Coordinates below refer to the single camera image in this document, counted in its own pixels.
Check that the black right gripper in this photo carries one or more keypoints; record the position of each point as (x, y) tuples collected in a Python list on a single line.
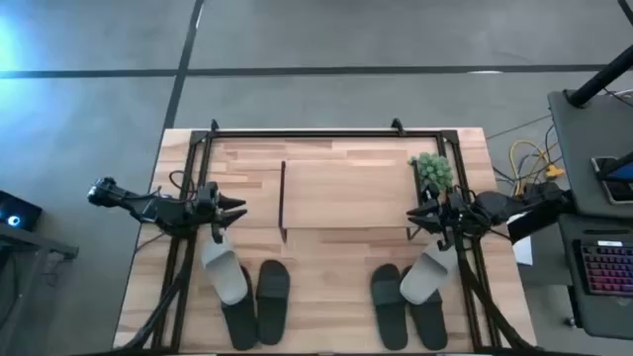
[(455, 217)]

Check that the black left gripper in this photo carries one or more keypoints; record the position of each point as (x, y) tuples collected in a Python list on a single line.
[(207, 210)]

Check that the grey rubber slide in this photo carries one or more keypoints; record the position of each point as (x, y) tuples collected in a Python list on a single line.
[(425, 277), (225, 272)]

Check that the black rubber slide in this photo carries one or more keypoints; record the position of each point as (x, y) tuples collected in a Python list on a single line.
[(272, 301), (241, 324), (430, 324), (389, 311)]

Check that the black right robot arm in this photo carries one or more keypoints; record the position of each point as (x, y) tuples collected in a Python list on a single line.
[(494, 205)]

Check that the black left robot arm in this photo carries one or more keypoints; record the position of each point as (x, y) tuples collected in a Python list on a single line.
[(148, 210)]

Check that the wooden shelf with black legs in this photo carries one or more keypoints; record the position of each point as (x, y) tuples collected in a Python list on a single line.
[(346, 193)]

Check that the small green artificial plant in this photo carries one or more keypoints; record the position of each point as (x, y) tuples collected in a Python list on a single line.
[(434, 170)]

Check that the white paper sheet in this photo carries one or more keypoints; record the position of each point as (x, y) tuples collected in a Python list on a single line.
[(523, 249)]

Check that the black diagonal bar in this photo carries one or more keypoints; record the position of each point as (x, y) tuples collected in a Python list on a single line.
[(534, 225)]

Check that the grey desk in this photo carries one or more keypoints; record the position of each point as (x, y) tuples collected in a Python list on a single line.
[(608, 316), (578, 148)]

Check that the backlit computer keyboard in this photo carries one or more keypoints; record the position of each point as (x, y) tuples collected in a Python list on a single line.
[(608, 269)]

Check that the black smartphone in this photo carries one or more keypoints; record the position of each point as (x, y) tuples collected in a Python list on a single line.
[(618, 190)]

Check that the dark side table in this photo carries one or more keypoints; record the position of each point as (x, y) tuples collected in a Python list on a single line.
[(29, 242)]

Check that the black box with blue light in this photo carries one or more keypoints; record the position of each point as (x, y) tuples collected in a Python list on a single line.
[(20, 210)]

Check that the black round pole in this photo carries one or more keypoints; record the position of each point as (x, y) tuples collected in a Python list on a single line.
[(598, 79)]

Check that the black metal table frame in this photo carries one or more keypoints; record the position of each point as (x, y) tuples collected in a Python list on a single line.
[(321, 134)]

